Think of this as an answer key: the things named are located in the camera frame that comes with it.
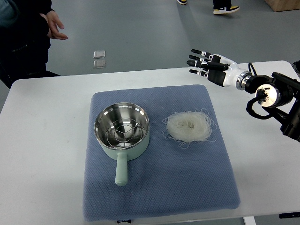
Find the blue quilted mat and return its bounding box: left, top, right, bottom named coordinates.
left=83, top=84, right=240, bottom=221

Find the wire steamer rack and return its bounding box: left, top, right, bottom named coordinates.
left=106, top=119, right=144, bottom=148

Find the bystander bare hand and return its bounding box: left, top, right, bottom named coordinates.
left=40, top=10, right=68, bottom=40

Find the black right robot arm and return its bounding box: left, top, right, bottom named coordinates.
left=241, top=63, right=300, bottom=141

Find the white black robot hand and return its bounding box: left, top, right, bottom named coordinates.
left=187, top=49, right=252, bottom=90

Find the yellow white sneaker right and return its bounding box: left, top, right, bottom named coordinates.
left=213, top=6, right=240, bottom=15

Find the white vermicelli nest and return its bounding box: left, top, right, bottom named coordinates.
left=162, top=109, right=218, bottom=149

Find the yellow black sneaker left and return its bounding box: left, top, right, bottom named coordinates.
left=177, top=0, right=187, bottom=5

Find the upper floor metal plate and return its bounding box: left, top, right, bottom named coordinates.
left=93, top=50, right=105, bottom=59

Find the mint green steel pot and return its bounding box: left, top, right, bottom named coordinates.
left=94, top=102, right=150, bottom=186

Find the black table bracket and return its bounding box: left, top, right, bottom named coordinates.
left=279, top=212, right=300, bottom=219

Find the wooden box corner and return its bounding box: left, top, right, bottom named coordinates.
left=265, top=0, right=300, bottom=12

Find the bystander in dark jacket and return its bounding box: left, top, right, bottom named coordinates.
left=0, top=0, right=57, bottom=88

